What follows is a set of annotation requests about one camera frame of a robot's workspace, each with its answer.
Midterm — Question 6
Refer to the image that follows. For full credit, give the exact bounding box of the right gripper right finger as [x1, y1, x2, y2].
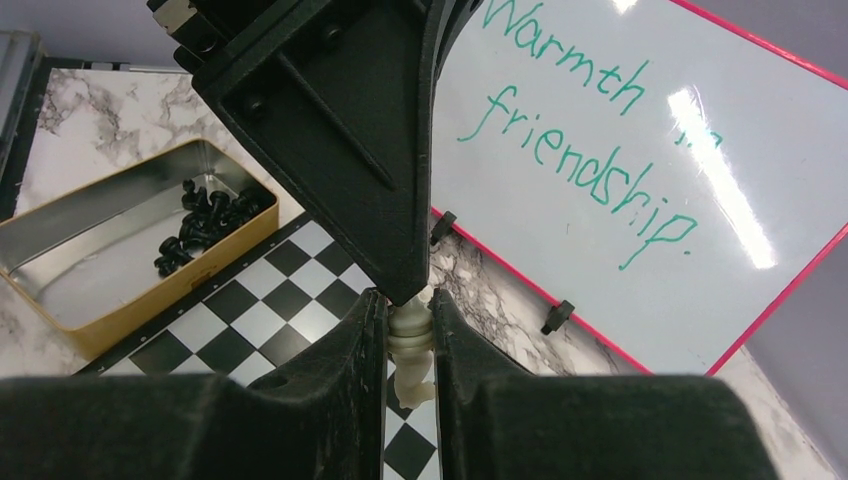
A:
[430, 289, 528, 479]

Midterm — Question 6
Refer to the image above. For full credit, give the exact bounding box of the aluminium rail frame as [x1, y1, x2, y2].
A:
[1, 30, 43, 172]

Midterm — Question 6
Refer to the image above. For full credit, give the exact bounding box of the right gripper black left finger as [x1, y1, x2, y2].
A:
[245, 289, 388, 479]

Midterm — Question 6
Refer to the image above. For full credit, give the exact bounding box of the black whiteboard stand clip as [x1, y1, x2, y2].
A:
[541, 300, 575, 336]

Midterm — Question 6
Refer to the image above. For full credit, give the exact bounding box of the white bishop piece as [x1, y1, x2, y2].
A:
[387, 287, 436, 410]

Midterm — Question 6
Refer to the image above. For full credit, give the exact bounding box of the pink framed whiteboard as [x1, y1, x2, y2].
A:
[432, 1, 847, 375]

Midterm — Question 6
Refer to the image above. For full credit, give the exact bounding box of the black white chessboard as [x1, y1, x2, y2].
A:
[79, 211, 444, 480]

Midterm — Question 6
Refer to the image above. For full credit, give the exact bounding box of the pile of black chess pieces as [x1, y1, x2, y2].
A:
[153, 179, 274, 278]

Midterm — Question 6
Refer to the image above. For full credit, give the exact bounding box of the gold tin with black pieces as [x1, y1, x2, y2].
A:
[1, 139, 279, 360]

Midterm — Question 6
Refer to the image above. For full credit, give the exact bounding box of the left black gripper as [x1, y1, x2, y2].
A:
[148, 0, 477, 305]

